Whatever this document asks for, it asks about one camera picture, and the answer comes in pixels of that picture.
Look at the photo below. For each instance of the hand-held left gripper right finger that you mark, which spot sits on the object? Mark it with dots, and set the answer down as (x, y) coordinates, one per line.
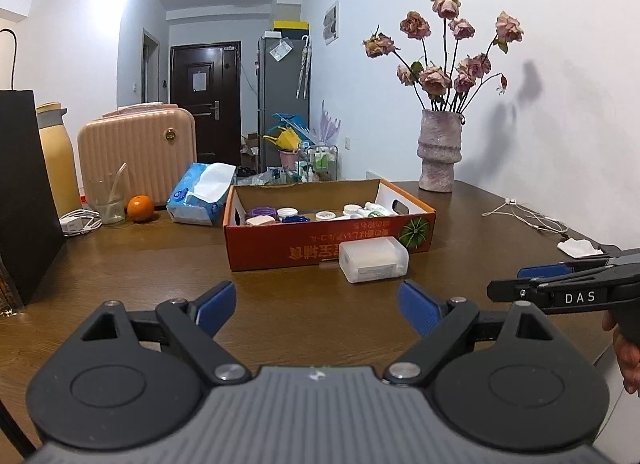
(417, 311)

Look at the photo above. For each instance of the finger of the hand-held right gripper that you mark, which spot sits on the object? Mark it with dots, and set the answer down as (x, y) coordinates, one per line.
(545, 271)
(515, 290)

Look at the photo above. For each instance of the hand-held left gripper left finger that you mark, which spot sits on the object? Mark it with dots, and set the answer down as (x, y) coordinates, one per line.
(220, 306)

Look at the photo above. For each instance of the translucent plastic box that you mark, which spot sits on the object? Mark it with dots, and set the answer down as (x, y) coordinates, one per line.
(372, 259)

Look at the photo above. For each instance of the beige cube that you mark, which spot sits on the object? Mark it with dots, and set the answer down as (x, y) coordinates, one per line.
(257, 221)

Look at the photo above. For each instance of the red cardboard box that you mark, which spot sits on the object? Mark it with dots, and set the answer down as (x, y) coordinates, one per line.
(310, 249)

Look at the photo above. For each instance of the green spray bottle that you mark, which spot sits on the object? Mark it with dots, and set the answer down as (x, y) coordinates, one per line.
(380, 209)

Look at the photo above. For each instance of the small white cap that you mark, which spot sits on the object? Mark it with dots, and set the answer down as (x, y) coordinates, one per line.
(352, 209)

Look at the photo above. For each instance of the small round white jar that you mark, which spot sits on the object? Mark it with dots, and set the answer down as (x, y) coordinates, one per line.
(325, 215)

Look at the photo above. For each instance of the person's right hand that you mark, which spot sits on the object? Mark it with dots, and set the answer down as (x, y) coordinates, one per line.
(631, 359)

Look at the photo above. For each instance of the crumpled white tissue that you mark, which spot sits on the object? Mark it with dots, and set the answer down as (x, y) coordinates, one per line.
(577, 247)

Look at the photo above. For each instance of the blue tissue pack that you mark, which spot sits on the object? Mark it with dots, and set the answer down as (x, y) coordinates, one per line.
(190, 199)

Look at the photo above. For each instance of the orange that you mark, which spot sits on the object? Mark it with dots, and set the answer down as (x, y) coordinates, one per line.
(140, 208)

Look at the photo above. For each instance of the glass cup with straw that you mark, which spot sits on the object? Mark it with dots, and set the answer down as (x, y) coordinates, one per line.
(110, 204)

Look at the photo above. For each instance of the pink ceramic vase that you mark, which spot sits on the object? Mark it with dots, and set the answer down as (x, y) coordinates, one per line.
(440, 149)

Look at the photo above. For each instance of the pink bucket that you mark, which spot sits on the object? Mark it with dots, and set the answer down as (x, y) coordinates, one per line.
(289, 159)

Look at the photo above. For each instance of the pink suitcase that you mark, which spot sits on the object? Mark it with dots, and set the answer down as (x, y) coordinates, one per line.
(135, 154)

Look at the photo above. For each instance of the yellow watering can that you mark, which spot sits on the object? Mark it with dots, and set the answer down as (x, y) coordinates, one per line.
(286, 139)

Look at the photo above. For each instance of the dark brown door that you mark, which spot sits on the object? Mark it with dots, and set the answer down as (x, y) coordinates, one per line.
(205, 109)

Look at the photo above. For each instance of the purple feather decoration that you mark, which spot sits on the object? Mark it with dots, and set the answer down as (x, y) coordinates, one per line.
(330, 124)

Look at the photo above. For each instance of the yellow thermos bottle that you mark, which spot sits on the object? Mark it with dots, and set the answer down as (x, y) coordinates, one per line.
(57, 164)

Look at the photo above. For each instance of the grey refrigerator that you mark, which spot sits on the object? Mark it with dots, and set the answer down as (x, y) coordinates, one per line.
(280, 94)

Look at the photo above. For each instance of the dried roses bouquet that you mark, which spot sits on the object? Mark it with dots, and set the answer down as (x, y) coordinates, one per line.
(435, 79)

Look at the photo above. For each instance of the black paper bag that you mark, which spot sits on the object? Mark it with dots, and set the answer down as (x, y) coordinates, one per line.
(25, 194)

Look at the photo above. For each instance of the white folded umbrella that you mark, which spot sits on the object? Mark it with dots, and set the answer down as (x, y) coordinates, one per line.
(303, 67)

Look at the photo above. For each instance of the yellow box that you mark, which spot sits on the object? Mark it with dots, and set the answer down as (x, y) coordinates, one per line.
(290, 26)

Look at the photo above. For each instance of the wall picture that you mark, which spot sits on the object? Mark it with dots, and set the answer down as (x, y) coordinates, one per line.
(331, 22)

